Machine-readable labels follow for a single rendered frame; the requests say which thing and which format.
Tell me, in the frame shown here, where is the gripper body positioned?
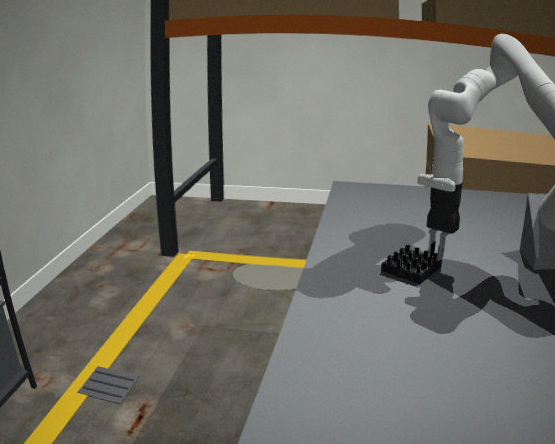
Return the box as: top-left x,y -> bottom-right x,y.
417,158 -> 463,234

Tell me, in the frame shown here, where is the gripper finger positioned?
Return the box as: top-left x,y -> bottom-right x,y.
437,232 -> 449,260
428,229 -> 438,257

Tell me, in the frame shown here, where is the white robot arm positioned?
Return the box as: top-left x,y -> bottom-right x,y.
428,34 -> 555,231

